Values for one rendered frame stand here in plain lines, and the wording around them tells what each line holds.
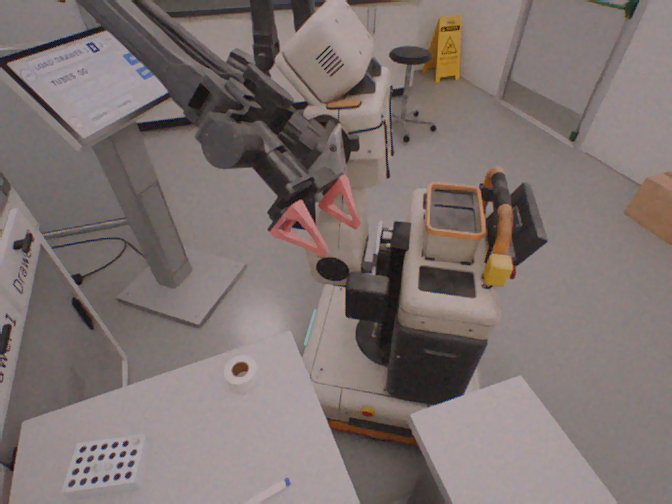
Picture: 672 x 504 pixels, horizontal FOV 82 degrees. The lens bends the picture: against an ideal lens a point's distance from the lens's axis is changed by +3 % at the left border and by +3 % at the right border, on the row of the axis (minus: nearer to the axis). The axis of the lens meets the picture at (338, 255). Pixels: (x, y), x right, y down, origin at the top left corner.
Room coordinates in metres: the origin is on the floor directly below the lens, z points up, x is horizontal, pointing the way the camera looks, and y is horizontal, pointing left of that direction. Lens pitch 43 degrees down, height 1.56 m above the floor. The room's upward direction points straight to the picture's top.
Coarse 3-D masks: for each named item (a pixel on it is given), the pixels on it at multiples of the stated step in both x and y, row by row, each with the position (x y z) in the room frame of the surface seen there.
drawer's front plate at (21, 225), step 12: (12, 216) 0.81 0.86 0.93; (24, 216) 0.85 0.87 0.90; (12, 228) 0.77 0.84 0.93; (24, 228) 0.82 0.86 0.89; (12, 240) 0.73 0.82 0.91; (36, 240) 0.83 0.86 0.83; (0, 252) 0.67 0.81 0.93; (12, 252) 0.70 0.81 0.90; (0, 264) 0.63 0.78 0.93; (12, 264) 0.67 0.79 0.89; (0, 276) 0.60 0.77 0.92; (12, 276) 0.64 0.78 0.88; (24, 276) 0.67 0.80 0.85; (0, 288) 0.59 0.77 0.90; (12, 288) 0.61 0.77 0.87; (24, 288) 0.64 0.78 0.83; (12, 300) 0.59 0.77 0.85; (24, 300) 0.61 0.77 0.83
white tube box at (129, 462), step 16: (80, 448) 0.28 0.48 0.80; (96, 448) 0.28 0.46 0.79; (112, 448) 0.28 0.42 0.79; (128, 448) 0.27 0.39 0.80; (144, 448) 0.28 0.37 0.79; (80, 464) 0.25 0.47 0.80; (112, 464) 0.25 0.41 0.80; (128, 464) 0.25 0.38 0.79; (144, 464) 0.26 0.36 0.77; (64, 480) 0.22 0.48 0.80; (80, 480) 0.22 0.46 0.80; (96, 480) 0.23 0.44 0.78; (112, 480) 0.22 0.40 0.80; (128, 480) 0.22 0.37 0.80; (80, 496) 0.20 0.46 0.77
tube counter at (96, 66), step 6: (108, 54) 1.50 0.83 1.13; (114, 54) 1.52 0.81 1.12; (96, 60) 1.45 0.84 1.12; (102, 60) 1.46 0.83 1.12; (108, 60) 1.48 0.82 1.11; (114, 60) 1.50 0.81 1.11; (120, 60) 1.52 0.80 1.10; (78, 66) 1.38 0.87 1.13; (84, 66) 1.39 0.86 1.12; (90, 66) 1.41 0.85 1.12; (96, 66) 1.43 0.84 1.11; (102, 66) 1.44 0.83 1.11; (108, 66) 1.46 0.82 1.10; (78, 72) 1.36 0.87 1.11; (84, 72) 1.37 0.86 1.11; (90, 72) 1.39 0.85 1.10; (96, 72) 1.40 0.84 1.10; (84, 78) 1.35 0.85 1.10
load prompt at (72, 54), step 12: (72, 48) 1.42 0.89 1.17; (84, 48) 1.45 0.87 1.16; (96, 48) 1.49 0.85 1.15; (108, 48) 1.53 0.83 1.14; (36, 60) 1.29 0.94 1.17; (48, 60) 1.32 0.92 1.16; (60, 60) 1.35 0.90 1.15; (72, 60) 1.38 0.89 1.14; (36, 72) 1.26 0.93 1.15; (48, 72) 1.28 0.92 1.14
